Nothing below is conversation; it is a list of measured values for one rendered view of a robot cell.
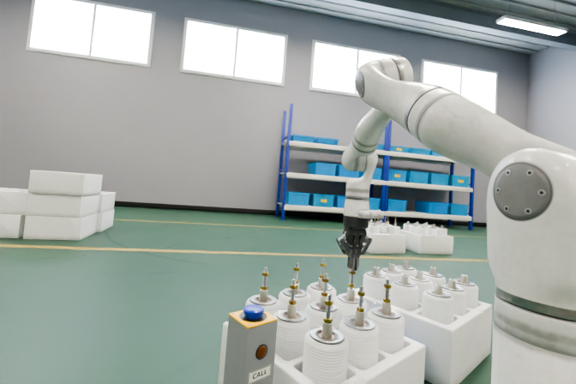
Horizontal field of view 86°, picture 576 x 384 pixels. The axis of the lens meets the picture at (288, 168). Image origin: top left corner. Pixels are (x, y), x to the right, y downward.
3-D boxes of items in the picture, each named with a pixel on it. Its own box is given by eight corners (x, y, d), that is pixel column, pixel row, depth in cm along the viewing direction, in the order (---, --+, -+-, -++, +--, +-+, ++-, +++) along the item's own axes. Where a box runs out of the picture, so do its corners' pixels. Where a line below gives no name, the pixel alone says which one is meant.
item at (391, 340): (381, 399, 76) (386, 323, 77) (356, 375, 84) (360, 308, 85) (409, 390, 80) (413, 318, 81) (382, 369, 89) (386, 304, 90)
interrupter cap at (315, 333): (318, 326, 73) (318, 322, 73) (349, 336, 69) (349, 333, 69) (303, 338, 67) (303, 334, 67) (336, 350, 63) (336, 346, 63)
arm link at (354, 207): (363, 219, 85) (364, 196, 85) (336, 214, 94) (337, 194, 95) (386, 219, 90) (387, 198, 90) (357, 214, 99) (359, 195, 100)
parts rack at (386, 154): (474, 230, 577) (478, 127, 588) (280, 219, 504) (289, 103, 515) (449, 225, 640) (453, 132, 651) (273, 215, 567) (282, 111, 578)
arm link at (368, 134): (375, 125, 90) (348, 131, 89) (404, 45, 67) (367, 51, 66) (388, 151, 85) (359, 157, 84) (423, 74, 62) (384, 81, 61)
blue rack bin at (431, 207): (413, 211, 612) (414, 201, 613) (430, 212, 619) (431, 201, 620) (429, 213, 563) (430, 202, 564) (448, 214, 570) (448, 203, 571)
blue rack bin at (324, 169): (306, 175, 574) (307, 164, 575) (326, 177, 582) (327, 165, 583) (315, 174, 525) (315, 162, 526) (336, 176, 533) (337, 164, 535)
